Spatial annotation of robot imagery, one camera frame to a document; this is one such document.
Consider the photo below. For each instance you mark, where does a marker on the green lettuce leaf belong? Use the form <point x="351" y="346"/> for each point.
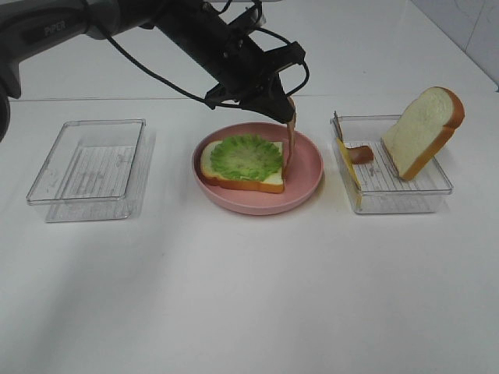
<point x="245" y="158"/>

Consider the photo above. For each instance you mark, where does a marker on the left clear plastic tray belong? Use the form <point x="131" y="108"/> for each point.
<point x="94" y="171"/>

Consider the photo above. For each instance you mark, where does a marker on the bread slice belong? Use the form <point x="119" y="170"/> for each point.
<point x="422" y="130"/>
<point x="274" y="183"/>

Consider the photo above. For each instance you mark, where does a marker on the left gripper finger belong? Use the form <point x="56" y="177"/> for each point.
<point x="258" y="102"/>
<point x="279" y="104"/>

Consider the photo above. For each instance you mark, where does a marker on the pink round plate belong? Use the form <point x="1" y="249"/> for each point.
<point x="306" y="172"/>

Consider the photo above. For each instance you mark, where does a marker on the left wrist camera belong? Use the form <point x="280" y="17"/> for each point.
<point x="251" y="19"/>

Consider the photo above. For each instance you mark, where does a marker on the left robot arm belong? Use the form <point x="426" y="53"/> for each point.
<point x="30" y="27"/>

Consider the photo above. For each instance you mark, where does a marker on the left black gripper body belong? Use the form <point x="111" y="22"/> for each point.
<point x="237" y="63"/>

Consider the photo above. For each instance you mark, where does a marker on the bacon strip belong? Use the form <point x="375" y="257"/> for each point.
<point x="291" y="125"/>
<point x="353" y="155"/>

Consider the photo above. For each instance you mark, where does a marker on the yellow cheese slice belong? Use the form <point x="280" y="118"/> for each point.
<point x="349" y="176"/>

